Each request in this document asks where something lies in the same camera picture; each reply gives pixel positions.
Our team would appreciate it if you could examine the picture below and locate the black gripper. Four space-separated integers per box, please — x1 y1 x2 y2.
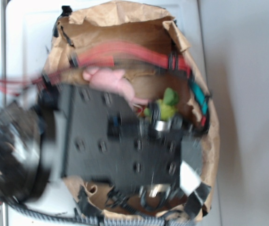
39 83 205 196

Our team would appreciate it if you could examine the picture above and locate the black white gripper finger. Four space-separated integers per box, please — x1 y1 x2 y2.
180 161 201 194

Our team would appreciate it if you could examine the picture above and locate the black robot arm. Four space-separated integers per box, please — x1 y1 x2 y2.
0 85 203 202

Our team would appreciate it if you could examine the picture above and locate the pink plush toy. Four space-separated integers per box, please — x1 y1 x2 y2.
82 67 150 106

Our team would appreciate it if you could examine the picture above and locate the green yellow plush toy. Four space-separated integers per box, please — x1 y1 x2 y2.
143 87 179 121

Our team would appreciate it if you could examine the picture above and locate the brown paper bag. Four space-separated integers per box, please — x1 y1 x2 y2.
44 0 220 226

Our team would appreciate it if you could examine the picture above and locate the red black cable bundle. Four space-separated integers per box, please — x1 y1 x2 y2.
0 42 212 135

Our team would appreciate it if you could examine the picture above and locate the grey braided cable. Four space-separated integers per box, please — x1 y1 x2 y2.
5 200 196 226

